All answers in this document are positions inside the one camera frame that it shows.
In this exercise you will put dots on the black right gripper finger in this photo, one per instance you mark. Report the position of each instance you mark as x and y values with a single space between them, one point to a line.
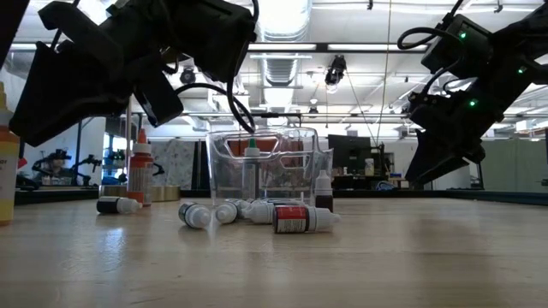
441 164
416 162

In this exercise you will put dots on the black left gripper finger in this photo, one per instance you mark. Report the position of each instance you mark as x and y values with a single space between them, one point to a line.
64 94
158 98

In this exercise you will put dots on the large orange colouring bottle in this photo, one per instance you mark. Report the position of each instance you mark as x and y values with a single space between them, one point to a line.
139 175

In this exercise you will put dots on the small brown dropper bottle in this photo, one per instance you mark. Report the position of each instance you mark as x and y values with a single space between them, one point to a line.
324 201

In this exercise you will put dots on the small black dropper bottle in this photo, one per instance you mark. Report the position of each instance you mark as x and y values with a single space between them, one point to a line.
109 205

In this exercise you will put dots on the large green-cap colouring bottle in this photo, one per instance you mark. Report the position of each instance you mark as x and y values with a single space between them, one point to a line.
251 171

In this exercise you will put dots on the clear plastic bin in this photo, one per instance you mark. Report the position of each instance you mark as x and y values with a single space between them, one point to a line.
299 141

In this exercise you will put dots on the small green-label dropper bottle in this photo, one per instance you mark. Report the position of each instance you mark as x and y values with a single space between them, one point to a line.
197 216

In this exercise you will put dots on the small red-label dropper bottle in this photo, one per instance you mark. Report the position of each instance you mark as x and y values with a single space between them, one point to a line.
291 219

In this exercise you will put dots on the white dropper bottle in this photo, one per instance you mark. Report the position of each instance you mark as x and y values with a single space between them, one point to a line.
259 212

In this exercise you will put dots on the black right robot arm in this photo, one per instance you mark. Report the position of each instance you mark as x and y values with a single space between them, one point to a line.
522 47

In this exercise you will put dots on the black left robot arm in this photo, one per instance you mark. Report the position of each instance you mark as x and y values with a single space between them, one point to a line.
10 21

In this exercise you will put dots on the white round column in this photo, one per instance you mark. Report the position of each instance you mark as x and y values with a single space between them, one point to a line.
460 179

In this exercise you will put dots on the patterned grey panel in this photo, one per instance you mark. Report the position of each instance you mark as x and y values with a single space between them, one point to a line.
175 162

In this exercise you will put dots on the black monitor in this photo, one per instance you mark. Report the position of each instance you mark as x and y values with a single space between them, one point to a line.
349 154

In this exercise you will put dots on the person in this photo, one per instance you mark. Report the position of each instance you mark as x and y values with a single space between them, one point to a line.
55 164

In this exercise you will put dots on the brass dome table lamp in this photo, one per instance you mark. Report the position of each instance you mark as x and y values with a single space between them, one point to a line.
167 193

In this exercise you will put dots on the long ceiling light bar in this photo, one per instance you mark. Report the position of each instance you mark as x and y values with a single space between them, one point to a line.
342 47

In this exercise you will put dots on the black aluminium table frame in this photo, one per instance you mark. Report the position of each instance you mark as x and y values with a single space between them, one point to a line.
428 196

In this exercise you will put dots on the black metal rack frame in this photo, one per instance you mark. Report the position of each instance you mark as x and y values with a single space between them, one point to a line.
78 149

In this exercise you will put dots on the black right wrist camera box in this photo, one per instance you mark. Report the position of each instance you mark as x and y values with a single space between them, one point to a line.
458 47

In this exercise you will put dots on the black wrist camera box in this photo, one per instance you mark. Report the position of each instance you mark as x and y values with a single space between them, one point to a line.
458 47
214 34

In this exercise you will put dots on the green partition wall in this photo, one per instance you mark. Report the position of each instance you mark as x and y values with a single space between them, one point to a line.
514 164

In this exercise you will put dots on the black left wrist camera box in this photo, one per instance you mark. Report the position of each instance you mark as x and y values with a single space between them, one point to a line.
214 34

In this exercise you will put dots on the silver ventilation duct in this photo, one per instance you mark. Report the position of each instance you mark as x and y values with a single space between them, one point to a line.
282 17

